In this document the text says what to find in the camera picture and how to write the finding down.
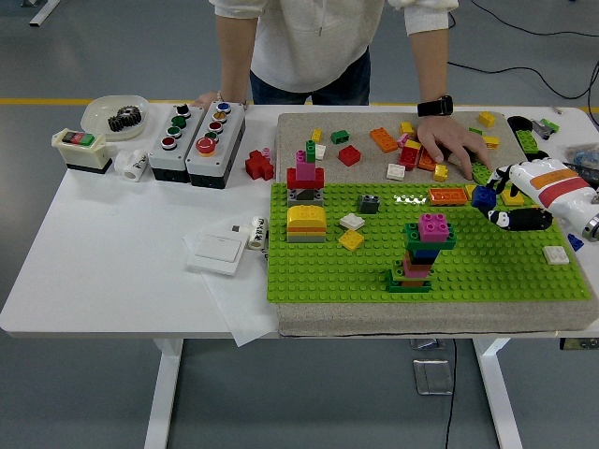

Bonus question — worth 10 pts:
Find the person's left hand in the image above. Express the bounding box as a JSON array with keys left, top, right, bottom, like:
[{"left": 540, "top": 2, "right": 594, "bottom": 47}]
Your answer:
[{"left": 416, "top": 114, "right": 495, "bottom": 181}]

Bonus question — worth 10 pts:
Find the person's right hand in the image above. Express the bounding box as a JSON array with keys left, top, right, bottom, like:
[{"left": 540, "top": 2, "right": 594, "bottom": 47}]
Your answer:
[{"left": 191, "top": 90, "right": 222, "bottom": 109}]

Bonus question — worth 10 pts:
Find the person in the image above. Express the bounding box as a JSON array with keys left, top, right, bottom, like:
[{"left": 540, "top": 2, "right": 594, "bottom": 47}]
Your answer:
[{"left": 191, "top": 0, "right": 495, "bottom": 181}]

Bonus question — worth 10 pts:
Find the grey four-button box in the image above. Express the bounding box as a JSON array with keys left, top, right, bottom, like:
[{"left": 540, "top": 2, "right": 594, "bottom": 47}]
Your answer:
[{"left": 147, "top": 103, "right": 206, "bottom": 182}]

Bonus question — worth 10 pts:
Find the white pipe tee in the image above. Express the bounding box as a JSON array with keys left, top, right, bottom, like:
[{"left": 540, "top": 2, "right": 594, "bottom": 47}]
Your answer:
[{"left": 113, "top": 148, "right": 150, "bottom": 182}]

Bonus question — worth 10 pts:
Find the red wide brick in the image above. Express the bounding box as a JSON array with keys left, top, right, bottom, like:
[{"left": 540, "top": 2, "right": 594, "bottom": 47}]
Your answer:
[{"left": 285, "top": 167, "right": 326, "bottom": 191}]

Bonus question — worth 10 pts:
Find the grey emergency stop box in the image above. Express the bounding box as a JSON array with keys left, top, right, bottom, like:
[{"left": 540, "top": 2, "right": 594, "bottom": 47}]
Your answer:
[{"left": 185, "top": 100, "right": 247, "bottom": 191}]

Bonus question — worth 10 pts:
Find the white plastic dish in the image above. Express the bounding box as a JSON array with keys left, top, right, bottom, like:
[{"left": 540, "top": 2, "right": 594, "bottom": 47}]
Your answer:
[{"left": 80, "top": 94, "right": 151, "bottom": 141}]

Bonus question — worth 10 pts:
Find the dark green wide brick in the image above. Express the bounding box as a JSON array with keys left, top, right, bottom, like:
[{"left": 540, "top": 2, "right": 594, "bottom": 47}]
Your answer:
[{"left": 404, "top": 222, "right": 458, "bottom": 252}]

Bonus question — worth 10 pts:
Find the orange square brick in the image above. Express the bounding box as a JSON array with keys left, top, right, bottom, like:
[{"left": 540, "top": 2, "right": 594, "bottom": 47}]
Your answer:
[{"left": 416, "top": 148, "right": 439, "bottom": 172}]

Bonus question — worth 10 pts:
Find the clear plastic bag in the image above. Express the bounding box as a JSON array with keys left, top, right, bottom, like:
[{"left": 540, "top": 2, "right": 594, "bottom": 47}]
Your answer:
[{"left": 563, "top": 142, "right": 599, "bottom": 165}]

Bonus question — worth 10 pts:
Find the grey and green tool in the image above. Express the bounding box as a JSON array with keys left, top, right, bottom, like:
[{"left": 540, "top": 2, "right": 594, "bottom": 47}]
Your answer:
[{"left": 531, "top": 118, "right": 562, "bottom": 140}]

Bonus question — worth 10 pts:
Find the black hanging cable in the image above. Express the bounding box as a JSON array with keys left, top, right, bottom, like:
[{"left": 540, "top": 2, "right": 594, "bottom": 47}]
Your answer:
[{"left": 443, "top": 337, "right": 459, "bottom": 449}]

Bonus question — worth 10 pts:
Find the white paper sheet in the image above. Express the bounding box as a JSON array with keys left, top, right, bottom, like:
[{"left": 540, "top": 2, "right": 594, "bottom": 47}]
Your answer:
[{"left": 182, "top": 224, "right": 282, "bottom": 348}]

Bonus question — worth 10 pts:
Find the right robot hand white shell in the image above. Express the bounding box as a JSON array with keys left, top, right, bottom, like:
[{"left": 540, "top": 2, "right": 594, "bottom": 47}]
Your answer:
[{"left": 481, "top": 158, "right": 599, "bottom": 234}]

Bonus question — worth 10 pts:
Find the grey arch brick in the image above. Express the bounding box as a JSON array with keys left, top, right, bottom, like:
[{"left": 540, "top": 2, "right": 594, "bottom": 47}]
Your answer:
[{"left": 286, "top": 185, "right": 325, "bottom": 209}]

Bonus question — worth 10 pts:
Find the red cross-shaped brick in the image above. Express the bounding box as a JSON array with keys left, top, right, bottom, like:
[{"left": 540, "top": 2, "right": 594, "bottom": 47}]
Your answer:
[{"left": 244, "top": 148, "right": 276, "bottom": 181}]

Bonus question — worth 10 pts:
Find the black wrist watch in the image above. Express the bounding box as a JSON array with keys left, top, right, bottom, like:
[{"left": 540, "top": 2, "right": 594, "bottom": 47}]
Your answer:
[{"left": 416, "top": 94, "right": 455, "bottom": 118}]

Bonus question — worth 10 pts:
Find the metal floor plate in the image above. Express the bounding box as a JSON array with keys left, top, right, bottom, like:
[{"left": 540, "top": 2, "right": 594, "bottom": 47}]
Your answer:
[{"left": 412, "top": 357, "right": 454, "bottom": 397}]

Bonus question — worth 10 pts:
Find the orange long brick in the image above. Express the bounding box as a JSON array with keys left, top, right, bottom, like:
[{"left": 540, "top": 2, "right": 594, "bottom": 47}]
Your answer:
[
  {"left": 368, "top": 126, "right": 399, "bottom": 154},
  {"left": 428, "top": 186, "right": 469, "bottom": 207}
]

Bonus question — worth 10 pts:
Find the beige switch box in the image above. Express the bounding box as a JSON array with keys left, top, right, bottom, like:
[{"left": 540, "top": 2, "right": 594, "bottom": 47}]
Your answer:
[{"left": 51, "top": 128, "right": 115, "bottom": 175}]

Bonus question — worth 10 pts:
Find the green square frame brick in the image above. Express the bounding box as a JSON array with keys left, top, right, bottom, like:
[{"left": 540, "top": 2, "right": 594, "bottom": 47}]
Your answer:
[{"left": 386, "top": 268, "right": 439, "bottom": 294}]

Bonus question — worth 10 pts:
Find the red square brick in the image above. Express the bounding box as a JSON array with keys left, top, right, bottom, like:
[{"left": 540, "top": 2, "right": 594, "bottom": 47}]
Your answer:
[
  {"left": 399, "top": 145, "right": 421, "bottom": 170},
  {"left": 337, "top": 145, "right": 362, "bottom": 167}
]

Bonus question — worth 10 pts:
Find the blue square brick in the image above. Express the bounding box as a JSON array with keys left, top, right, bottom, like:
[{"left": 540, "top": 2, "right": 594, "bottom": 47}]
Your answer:
[{"left": 471, "top": 185, "right": 497, "bottom": 210}]

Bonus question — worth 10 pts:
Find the white sloped brick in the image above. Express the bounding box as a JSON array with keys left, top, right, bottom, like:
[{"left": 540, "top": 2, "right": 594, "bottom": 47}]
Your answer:
[{"left": 339, "top": 211, "right": 366, "bottom": 231}]

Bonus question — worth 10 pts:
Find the white frame beam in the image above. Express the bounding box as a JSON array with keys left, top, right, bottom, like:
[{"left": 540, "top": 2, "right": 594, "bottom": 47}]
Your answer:
[{"left": 21, "top": 0, "right": 62, "bottom": 27}]

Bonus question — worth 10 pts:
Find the table control label box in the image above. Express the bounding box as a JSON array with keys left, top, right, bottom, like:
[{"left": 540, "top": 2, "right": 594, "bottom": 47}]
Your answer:
[{"left": 559, "top": 337, "right": 599, "bottom": 352}]

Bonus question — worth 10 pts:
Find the white table leg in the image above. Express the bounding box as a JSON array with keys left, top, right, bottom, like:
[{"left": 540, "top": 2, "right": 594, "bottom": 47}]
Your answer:
[
  {"left": 472, "top": 337, "right": 524, "bottom": 449},
  {"left": 143, "top": 339, "right": 184, "bottom": 449}
]

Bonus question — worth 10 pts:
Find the green studded baseplate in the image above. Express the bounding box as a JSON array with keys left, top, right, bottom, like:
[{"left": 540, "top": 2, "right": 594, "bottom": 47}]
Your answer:
[{"left": 266, "top": 180, "right": 592, "bottom": 304}]

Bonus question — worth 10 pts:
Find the black gear stack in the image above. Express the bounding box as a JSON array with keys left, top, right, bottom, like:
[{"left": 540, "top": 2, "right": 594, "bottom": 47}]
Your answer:
[{"left": 108, "top": 106, "right": 144, "bottom": 133}]

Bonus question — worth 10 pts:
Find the pink sloped brick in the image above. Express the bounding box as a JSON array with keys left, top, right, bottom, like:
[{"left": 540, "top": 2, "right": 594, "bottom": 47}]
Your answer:
[{"left": 402, "top": 256, "right": 435, "bottom": 278}]

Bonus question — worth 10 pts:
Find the yellow domed brick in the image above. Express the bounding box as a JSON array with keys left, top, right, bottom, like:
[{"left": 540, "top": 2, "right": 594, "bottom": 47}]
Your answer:
[{"left": 285, "top": 204, "right": 328, "bottom": 229}]

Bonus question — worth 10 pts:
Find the magenta square brick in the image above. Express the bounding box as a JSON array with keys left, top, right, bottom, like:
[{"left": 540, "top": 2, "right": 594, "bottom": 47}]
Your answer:
[{"left": 417, "top": 212, "right": 454, "bottom": 244}]

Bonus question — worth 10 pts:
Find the white labelled pipe fitting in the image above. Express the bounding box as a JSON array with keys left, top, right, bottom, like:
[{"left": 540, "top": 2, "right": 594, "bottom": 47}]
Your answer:
[{"left": 230, "top": 214, "right": 269, "bottom": 252}]

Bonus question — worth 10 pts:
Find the dark grey square brick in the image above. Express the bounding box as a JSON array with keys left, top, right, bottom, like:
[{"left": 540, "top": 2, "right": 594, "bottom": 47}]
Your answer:
[{"left": 356, "top": 193, "right": 381, "bottom": 215}]

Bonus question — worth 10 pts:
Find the black floor cable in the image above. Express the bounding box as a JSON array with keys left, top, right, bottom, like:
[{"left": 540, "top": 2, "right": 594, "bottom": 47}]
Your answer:
[
  {"left": 467, "top": 0, "right": 599, "bottom": 38},
  {"left": 446, "top": 58, "right": 599, "bottom": 100}
]

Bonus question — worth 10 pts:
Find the white wall switch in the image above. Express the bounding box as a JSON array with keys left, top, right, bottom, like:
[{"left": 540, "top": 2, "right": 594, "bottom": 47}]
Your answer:
[{"left": 186, "top": 232, "right": 248, "bottom": 277}]

